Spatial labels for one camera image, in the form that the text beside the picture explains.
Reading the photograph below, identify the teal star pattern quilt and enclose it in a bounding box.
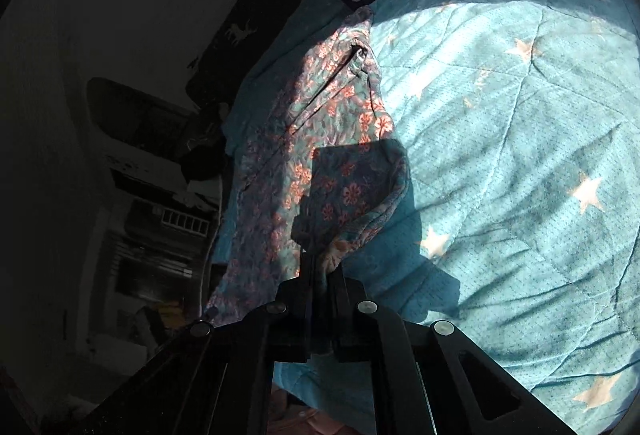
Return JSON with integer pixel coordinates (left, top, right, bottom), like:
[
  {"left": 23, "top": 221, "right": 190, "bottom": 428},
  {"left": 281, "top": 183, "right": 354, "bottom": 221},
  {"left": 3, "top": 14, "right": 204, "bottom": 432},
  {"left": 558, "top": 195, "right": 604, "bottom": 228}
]
[{"left": 209, "top": 0, "right": 640, "bottom": 435}]

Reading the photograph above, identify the white grid panel device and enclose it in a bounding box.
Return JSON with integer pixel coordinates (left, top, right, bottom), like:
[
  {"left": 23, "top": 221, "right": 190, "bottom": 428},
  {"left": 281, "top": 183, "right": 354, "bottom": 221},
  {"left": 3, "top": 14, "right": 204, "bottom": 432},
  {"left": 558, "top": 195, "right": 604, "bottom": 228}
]
[{"left": 160, "top": 208, "right": 209, "bottom": 237}]

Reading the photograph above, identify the floral patterned small garment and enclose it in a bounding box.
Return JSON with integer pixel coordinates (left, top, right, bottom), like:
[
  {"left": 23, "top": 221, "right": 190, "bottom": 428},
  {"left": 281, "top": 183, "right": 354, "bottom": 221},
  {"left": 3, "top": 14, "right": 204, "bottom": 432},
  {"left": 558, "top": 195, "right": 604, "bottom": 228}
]
[{"left": 204, "top": 7, "right": 409, "bottom": 327}]

